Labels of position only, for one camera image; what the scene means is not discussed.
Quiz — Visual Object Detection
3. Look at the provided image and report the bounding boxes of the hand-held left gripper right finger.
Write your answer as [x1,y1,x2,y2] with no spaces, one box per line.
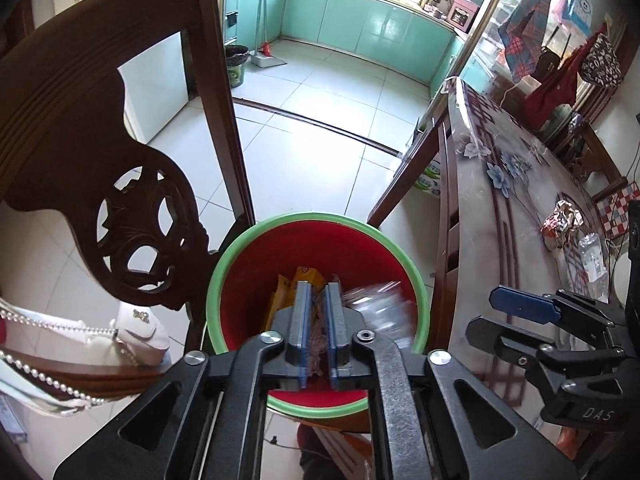
[322,282,581,480]

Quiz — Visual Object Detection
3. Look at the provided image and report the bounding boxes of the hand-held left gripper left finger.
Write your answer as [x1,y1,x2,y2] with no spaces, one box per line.
[52,282,313,480]

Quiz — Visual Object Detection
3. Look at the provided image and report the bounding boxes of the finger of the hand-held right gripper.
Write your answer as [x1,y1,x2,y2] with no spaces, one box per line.
[465,316,623,391]
[489,285,626,331]

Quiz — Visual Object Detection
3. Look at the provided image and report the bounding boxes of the yellow orange carton box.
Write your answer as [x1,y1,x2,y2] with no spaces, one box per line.
[262,266,328,333]

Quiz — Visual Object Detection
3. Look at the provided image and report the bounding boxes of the white blue snack bag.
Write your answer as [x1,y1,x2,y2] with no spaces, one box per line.
[342,282,416,356]

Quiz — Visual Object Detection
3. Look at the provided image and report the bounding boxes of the red bin with green rim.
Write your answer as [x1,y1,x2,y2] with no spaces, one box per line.
[206,211,431,418]

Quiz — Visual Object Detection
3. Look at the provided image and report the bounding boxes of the floral plastic table cover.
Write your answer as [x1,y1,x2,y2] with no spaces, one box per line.
[440,77,640,461]

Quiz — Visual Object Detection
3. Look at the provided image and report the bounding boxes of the clear plastic bottle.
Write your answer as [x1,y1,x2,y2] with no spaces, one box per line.
[575,232,611,301]

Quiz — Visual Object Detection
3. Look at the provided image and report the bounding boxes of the crumpled red white wrapper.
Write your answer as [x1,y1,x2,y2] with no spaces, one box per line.
[540,199,585,252]

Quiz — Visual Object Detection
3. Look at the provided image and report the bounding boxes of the white round appliance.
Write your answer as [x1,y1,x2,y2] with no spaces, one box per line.
[612,255,632,311]

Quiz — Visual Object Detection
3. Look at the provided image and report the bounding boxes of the red white checkered cushion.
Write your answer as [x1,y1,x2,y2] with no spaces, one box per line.
[595,182,640,238]

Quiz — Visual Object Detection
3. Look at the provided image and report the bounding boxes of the green white tissue pack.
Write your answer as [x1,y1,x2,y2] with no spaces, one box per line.
[414,157,443,198]

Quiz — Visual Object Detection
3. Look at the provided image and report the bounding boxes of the wooden dining table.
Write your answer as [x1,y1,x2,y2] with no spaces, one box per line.
[366,110,463,356]

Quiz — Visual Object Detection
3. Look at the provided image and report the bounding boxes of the brown wooden chair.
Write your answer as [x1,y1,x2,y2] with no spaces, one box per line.
[555,120,628,196]

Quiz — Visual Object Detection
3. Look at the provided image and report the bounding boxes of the red garment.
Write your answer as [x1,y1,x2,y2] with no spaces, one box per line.
[522,45,588,131]

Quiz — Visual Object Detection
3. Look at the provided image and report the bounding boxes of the black handbag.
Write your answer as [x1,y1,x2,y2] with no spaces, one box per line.
[535,45,563,81]

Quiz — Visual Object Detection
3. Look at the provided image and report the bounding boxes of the black white patterned bag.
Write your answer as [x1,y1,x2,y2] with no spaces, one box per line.
[580,32,625,88]

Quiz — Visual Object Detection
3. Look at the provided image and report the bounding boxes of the plaid shirt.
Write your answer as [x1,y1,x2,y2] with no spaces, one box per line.
[497,0,556,83]

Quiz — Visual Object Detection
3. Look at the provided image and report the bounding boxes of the black kitchen waste bin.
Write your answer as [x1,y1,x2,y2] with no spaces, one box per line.
[224,44,250,88]

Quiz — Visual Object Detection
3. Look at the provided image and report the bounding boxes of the white refrigerator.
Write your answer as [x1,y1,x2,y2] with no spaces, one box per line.
[30,0,191,143]

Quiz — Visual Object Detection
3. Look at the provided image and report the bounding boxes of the red broom with dustpan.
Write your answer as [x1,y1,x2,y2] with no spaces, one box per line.
[257,0,275,58]

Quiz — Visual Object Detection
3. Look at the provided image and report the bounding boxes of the pink toaster oven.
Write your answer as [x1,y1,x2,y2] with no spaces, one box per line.
[448,0,478,28]

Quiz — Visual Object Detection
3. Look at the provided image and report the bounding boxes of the light blue printed bag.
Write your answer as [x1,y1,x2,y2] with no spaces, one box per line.
[565,0,593,36]

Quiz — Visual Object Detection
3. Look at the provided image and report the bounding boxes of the teal kitchen cabinets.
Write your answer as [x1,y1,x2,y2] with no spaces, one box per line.
[225,0,468,86]

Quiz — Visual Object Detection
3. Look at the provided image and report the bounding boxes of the carved dark wooden chair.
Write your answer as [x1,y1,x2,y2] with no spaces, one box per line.
[0,0,258,411]

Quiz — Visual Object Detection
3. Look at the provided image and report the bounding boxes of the white handbag with pearl chain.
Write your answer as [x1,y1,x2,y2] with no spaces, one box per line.
[0,295,173,418]

